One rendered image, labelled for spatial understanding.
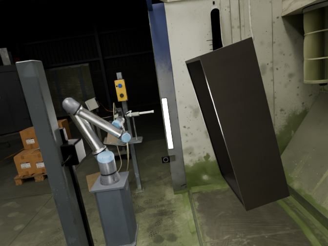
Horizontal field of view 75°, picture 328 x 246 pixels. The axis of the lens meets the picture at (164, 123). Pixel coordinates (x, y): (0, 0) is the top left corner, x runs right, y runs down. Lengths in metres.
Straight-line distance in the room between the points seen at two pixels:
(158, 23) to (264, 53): 1.24
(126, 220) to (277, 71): 2.30
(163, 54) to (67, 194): 2.04
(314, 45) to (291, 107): 0.78
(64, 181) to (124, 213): 1.48
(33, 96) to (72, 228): 0.43
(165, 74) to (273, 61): 1.24
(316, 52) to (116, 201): 2.34
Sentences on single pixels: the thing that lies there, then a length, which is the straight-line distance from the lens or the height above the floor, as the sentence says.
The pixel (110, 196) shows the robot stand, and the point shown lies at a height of 0.55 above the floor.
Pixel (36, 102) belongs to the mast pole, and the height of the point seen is 1.53.
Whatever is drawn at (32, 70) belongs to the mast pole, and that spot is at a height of 1.61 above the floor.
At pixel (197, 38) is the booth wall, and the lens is 2.60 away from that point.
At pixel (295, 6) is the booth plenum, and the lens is 2.73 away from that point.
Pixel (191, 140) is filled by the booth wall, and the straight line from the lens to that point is 2.68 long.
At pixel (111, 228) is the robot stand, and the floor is 0.23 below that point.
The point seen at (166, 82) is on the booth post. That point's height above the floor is 1.45.
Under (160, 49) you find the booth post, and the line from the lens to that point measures 2.55.
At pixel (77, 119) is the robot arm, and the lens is 2.11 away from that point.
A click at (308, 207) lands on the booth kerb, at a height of 0.11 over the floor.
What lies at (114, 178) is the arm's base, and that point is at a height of 0.68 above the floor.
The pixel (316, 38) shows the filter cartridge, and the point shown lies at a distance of 2.60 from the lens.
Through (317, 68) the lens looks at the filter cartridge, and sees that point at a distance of 2.61.
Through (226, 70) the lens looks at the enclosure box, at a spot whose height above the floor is 1.52.
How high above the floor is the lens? 1.56
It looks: 13 degrees down
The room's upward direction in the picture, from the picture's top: 8 degrees counter-clockwise
